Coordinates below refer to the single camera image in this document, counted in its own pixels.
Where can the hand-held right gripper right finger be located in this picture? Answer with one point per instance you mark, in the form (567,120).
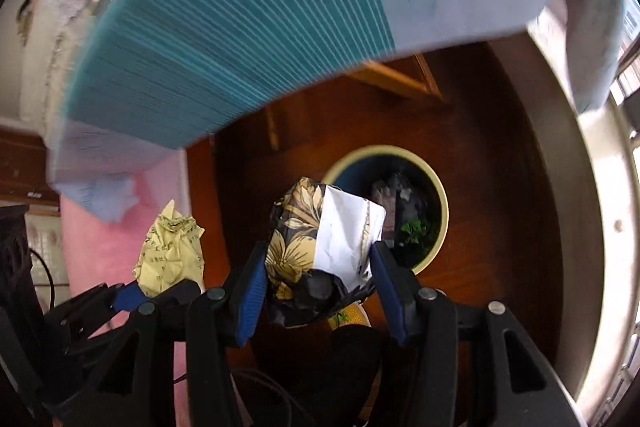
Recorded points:
(390,297)

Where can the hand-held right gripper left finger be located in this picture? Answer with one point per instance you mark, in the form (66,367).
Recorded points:
(252,294)

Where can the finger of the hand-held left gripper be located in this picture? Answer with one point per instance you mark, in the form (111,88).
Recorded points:
(177,292)
(127,297)

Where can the yellow paper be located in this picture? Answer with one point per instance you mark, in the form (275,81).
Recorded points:
(170,252)

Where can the black gold floral wrapper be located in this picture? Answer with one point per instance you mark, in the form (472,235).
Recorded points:
(300,247)

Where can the dark blue trash bin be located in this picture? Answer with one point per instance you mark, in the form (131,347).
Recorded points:
(350,172)

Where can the yellow slipper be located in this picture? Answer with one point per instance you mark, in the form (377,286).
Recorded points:
(357,317)

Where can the pink cloth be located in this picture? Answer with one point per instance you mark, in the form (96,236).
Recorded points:
(100,232)

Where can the dark crumpled wrapper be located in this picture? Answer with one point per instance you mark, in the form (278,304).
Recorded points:
(395,194)

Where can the white lace cloth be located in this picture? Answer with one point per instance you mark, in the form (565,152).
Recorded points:
(55,47)

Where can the teal leaf print tablecloth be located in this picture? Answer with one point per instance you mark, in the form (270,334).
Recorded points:
(250,32)

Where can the wooden table frame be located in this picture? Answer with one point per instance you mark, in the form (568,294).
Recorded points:
(400,82)

